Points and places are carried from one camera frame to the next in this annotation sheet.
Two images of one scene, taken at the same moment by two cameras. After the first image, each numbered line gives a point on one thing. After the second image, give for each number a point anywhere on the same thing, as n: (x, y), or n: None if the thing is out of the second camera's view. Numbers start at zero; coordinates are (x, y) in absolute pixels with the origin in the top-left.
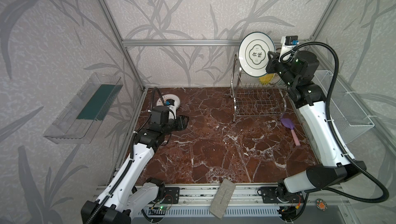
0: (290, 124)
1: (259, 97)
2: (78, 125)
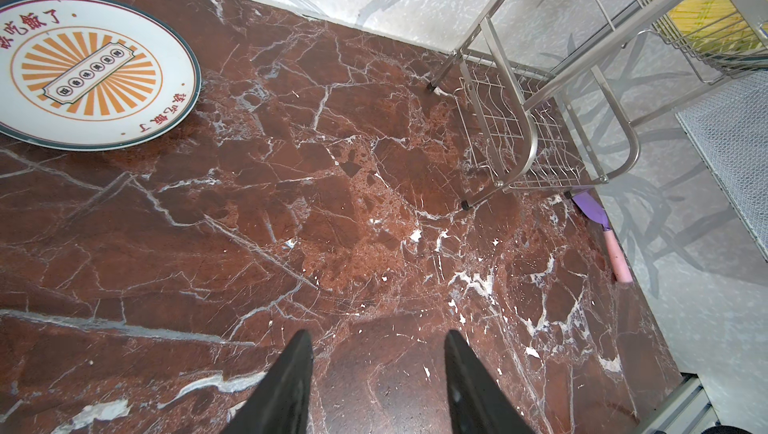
0: (589, 204)
1: (531, 128)
2: None
